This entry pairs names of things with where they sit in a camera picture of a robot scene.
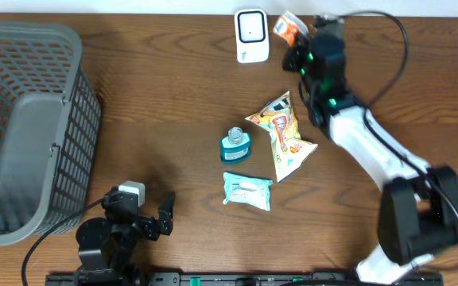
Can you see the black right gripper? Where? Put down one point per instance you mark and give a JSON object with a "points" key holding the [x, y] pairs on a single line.
{"points": [[295, 52]]}

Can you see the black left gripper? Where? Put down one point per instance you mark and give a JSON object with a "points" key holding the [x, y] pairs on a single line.
{"points": [[150, 229]]}

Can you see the orange tissue pack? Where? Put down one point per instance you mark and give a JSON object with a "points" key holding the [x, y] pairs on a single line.
{"points": [[288, 26]]}

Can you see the yellow snack bag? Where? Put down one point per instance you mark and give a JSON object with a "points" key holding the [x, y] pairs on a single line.
{"points": [[289, 150]]}

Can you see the teal wet wipes pack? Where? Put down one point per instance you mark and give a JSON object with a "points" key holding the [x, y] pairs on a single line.
{"points": [[248, 190]]}

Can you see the teal mouthwash bottle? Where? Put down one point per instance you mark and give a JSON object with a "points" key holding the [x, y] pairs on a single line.
{"points": [[235, 147]]}

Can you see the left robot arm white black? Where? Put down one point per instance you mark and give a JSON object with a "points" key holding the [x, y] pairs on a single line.
{"points": [[106, 245]]}

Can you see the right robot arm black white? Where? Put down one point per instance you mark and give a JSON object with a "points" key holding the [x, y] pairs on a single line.
{"points": [[418, 214]]}

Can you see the white barcode scanner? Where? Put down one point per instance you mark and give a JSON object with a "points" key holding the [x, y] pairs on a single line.
{"points": [[252, 36]]}

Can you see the dark grey plastic basket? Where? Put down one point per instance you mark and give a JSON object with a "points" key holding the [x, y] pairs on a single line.
{"points": [[49, 125]]}

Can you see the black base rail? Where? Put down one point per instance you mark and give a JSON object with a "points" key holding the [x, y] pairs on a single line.
{"points": [[177, 279]]}

